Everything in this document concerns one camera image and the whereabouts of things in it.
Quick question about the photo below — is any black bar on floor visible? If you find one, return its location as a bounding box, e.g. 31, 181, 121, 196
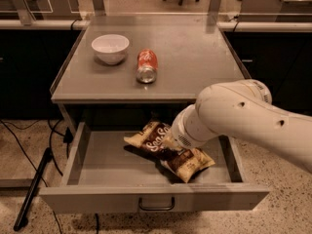
13, 147, 52, 232

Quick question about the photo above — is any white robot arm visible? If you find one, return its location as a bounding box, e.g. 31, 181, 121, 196
163, 79, 312, 173

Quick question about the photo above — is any white ceramic bowl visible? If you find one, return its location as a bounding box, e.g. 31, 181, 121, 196
92, 34, 130, 65

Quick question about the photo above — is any grey open drawer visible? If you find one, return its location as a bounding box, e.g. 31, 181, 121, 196
39, 122, 269, 214

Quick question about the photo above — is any orange soda can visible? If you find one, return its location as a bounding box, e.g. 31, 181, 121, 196
136, 49, 158, 84

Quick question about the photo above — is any brown chip bag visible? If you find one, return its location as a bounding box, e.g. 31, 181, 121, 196
124, 120, 215, 183

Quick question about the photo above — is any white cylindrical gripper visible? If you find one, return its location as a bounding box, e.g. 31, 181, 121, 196
163, 104, 217, 151

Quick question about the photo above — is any grey cabinet counter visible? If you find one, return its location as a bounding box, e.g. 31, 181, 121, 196
49, 13, 258, 135

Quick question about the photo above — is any white horizontal rail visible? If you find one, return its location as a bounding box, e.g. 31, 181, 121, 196
0, 19, 312, 33

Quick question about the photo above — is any black floor cable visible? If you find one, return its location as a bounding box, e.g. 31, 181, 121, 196
0, 119, 64, 234

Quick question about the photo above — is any black drawer handle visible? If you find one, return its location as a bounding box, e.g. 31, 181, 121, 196
138, 197, 176, 212

